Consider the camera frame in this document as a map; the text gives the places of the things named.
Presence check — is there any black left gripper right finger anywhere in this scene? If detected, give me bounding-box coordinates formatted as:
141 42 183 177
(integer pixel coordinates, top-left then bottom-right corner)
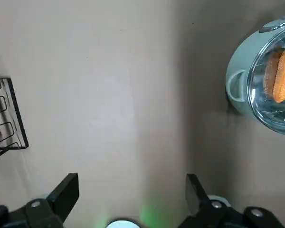
185 173 285 228

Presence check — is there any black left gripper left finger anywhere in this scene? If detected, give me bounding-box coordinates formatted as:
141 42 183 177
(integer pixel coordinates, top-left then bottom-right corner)
0 172 79 228

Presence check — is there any glass pot lid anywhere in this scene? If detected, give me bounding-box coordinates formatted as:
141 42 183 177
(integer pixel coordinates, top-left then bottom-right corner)
246 18 285 133

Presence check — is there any stainless steel pot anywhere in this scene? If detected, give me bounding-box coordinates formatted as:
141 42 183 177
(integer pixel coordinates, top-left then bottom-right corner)
225 13 285 136

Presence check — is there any black wire cup rack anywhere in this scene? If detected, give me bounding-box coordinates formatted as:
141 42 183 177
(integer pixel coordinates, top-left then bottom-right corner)
0 76 29 162

